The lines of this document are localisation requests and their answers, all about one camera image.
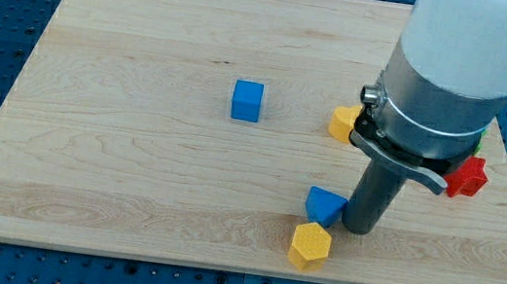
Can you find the yellow hexagon block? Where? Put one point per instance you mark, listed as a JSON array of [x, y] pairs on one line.
[[310, 247]]

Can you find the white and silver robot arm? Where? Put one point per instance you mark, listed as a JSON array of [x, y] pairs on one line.
[[442, 86]]

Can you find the yellow pentagon block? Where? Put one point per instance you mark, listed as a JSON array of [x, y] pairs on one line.
[[342, 122]]

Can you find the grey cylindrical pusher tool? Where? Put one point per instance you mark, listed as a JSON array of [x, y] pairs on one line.
[[371, 197]]

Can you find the wooden board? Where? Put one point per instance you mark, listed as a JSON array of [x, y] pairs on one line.
[[117, 140]]

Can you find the green block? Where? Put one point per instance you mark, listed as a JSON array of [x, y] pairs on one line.
[[479, 145]]

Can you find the blue cube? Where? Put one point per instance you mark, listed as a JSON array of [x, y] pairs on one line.
[[247, 101]]

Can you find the blue triangle block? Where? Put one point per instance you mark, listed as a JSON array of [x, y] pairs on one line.
[[324, 207]]

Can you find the red star block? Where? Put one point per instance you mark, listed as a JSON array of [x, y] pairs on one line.
[[468, 179]]

